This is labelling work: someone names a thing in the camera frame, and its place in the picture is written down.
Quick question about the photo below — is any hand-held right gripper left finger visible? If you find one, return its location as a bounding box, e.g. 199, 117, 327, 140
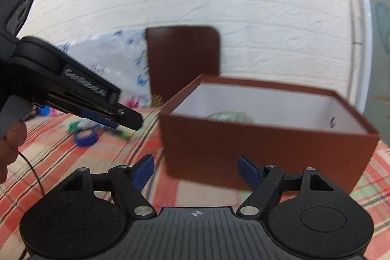
59, 153, 156, 217

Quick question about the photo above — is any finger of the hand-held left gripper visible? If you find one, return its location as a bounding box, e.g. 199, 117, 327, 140
49, 107, 119, 129
32, 94, 144, 131

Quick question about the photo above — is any green and black item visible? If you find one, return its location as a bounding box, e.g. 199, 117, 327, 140
105, 127, 133, 139

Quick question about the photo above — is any person's left hand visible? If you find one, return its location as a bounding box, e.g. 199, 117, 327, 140
0, 121, 29, 185

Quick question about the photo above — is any blue tape roll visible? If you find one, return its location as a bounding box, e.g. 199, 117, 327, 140
75, 128, 99, 147

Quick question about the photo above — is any red checked blanket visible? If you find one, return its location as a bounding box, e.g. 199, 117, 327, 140
0, 106, 390, 260

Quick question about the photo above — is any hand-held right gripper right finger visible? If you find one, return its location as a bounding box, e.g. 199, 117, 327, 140
237, 155, 334, 217

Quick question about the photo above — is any printed white plastic bag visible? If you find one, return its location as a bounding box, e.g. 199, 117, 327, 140
58, 29, 151, 108

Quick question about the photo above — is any brown box lid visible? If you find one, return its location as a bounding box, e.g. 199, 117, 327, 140
146, 25, 221, 110

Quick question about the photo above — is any black cable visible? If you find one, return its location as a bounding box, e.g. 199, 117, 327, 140
18, 150, 46, 198

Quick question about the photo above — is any brown cardboard box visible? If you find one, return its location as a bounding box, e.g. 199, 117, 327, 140
158, 74, 381, 195

